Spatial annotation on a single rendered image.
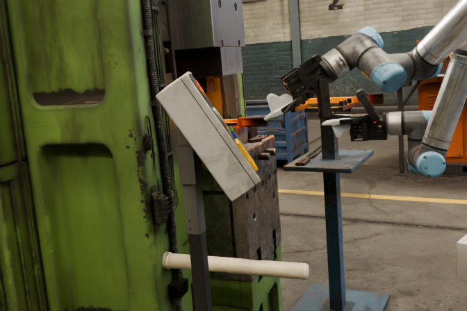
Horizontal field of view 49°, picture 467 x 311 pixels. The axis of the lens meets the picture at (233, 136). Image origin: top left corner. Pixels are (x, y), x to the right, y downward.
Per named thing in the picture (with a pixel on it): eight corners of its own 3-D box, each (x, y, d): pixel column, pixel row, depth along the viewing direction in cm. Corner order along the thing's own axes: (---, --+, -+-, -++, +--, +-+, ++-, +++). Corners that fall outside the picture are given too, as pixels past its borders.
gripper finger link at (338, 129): (326, 139, 161) (352, 136, 164) (325, 121, 161) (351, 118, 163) (322, 138, 164) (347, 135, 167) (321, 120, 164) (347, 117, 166)
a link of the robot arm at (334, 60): (345, 71, 138) (354, 72, 130) (331, 81, 139) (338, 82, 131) (329, 48, 137) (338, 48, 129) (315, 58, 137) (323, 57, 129)
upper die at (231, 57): (242, 72, 186) (241, 46, 184) (222, 76, 168) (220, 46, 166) (143, 79, 201) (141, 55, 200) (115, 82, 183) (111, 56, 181)
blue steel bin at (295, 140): (311, 154, 612) (307, 94, 601) (292, 169, 540) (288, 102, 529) (220, 154, 659) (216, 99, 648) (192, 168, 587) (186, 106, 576)
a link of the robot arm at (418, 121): (439, 139, 155) (438, 111, 154) (401, 139, 159) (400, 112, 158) (438, 135, 162) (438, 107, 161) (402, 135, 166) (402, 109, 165)
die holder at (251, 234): (281, 241, 208) (274, 134, 201) (251, 282, 173) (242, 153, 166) (161, 234, 228) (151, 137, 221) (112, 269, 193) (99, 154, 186)
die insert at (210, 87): (215, 91, 187) (214, 75, 186) (207, 93, 180) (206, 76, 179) (144, 95, 198) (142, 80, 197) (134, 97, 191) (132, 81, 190)
